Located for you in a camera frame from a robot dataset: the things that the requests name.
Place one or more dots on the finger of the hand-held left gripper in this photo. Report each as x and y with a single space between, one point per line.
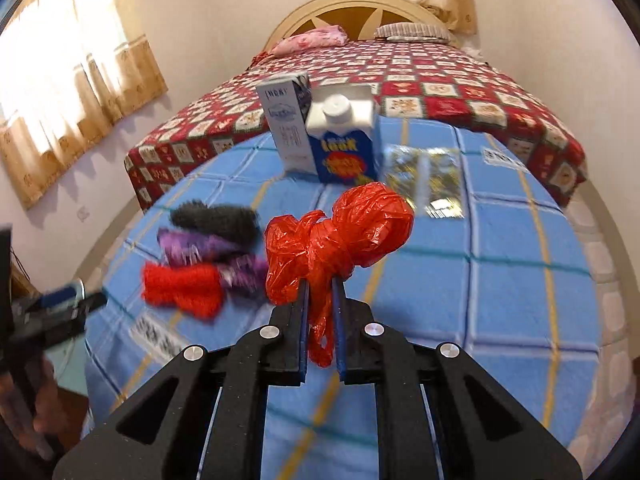
62 296
75 312

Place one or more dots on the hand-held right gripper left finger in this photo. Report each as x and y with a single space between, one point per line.
302 350

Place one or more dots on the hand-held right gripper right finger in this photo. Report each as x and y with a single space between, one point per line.
340 355

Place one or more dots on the red plastic bag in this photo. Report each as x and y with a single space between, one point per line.
370 220

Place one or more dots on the person's left hand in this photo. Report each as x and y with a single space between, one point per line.
45 400

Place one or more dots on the white printed card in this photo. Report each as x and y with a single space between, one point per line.
155 335
500 157

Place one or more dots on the red fuzzy bundle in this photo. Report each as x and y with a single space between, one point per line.
182 287

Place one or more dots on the purple fuzzy cloth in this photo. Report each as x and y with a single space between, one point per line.
195 247

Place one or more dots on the blue plaid blanket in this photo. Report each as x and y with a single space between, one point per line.
475 310

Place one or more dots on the black fuzzy bundle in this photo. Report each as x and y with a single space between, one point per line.
215 220

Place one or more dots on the blue white capped carton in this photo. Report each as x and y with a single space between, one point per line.
340 155

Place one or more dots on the shiny foil packet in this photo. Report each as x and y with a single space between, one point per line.
425 175

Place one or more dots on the grey white carton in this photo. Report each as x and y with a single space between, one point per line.
287 125

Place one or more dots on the bed with red quilt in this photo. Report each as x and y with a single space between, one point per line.
450 90

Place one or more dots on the pink pillow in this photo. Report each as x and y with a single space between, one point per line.
312 40

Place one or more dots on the striped pillow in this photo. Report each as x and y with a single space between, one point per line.
412 31

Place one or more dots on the cream wooden headboard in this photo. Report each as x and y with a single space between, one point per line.
320 15

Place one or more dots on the white wall outlet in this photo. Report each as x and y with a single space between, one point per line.
82 213

